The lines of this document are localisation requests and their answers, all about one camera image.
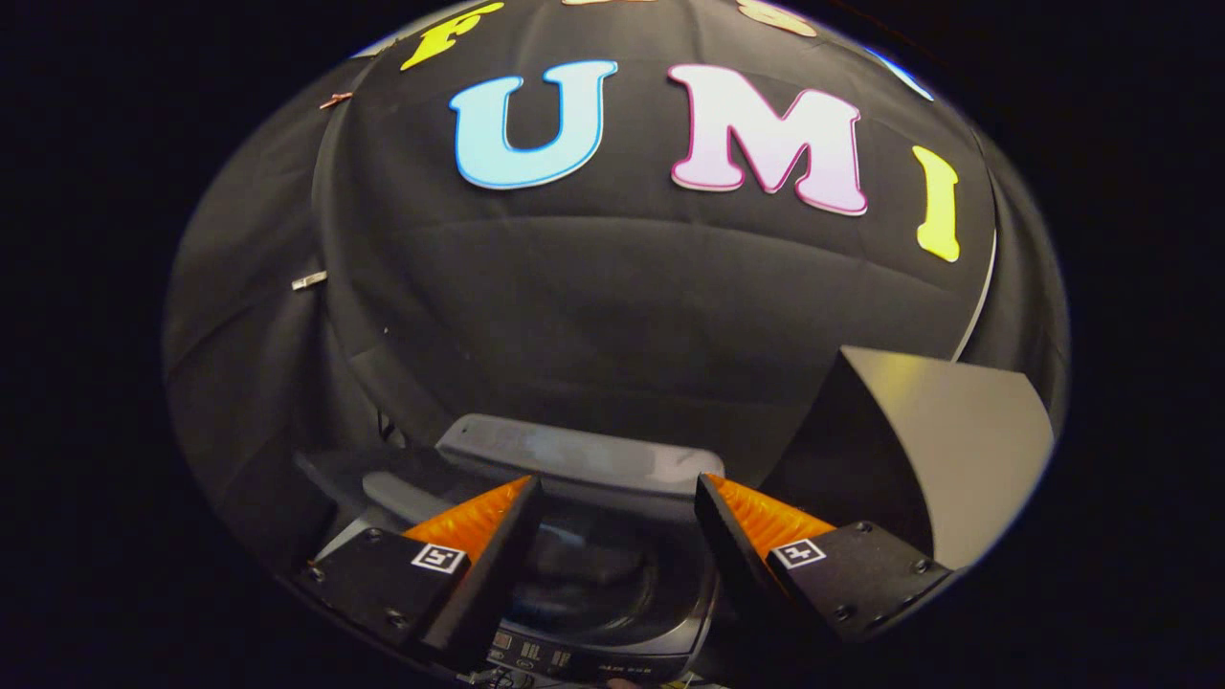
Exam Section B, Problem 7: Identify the dark grey washing machine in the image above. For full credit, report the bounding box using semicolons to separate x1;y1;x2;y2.
295;445;728;686

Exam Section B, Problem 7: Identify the grey washing machine lid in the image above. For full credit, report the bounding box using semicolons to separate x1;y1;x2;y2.
435;413;726;522

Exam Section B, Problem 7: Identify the black backdrop cloth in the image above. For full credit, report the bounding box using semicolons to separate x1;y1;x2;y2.
163;0;1071;575

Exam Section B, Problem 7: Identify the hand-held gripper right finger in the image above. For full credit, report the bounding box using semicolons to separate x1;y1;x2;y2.
694;472;956;661

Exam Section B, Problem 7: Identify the black topped cabinet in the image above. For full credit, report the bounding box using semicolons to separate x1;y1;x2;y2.
761;346;1056;572

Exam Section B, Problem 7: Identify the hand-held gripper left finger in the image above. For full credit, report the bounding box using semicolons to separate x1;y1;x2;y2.
292;474;546;676

